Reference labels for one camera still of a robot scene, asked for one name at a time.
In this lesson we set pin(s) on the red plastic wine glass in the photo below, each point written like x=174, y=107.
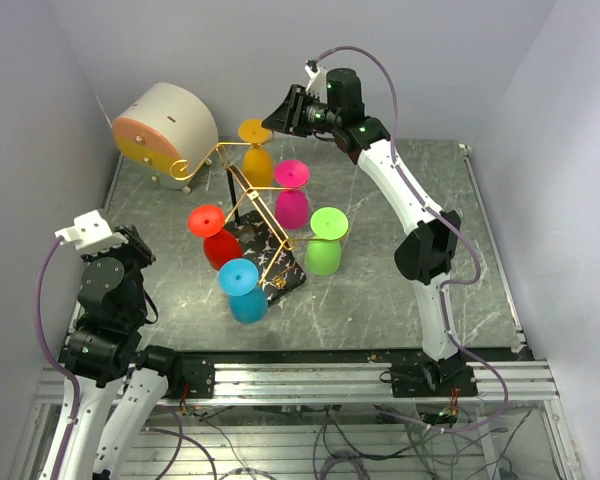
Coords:
x=219, y=245

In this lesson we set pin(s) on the magenta plastic wine glass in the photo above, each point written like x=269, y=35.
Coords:
x=292, y=206

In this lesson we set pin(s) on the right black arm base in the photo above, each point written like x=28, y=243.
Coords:
x=424, y=380

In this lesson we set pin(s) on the aluminium rail frame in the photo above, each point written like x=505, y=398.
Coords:
x=290, y=419

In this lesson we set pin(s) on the gold wire wine glass rack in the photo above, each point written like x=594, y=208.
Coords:
x=260, y=234

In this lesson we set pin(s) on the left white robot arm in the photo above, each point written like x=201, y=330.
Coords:
x=110, y=386

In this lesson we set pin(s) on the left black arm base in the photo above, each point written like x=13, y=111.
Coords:
x=189, y=377

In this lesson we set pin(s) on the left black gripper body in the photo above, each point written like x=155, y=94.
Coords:
x=134, y=253

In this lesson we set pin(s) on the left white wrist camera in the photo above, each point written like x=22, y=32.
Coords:
x=91, y=234

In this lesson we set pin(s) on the orange plastic wine glass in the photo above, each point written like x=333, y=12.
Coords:
x=258, y=164

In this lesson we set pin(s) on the blue plastic wine glass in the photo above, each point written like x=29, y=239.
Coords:
x=239, y=279

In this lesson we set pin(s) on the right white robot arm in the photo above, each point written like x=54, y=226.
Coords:
x=331, y=102

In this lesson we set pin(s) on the green plastic wine glass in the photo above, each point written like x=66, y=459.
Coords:
x=323, y=255

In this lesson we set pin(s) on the round beige drawer cabinet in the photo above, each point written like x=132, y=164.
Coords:
x=168, y=134

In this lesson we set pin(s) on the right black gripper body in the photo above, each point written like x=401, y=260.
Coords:
x=309, y=114

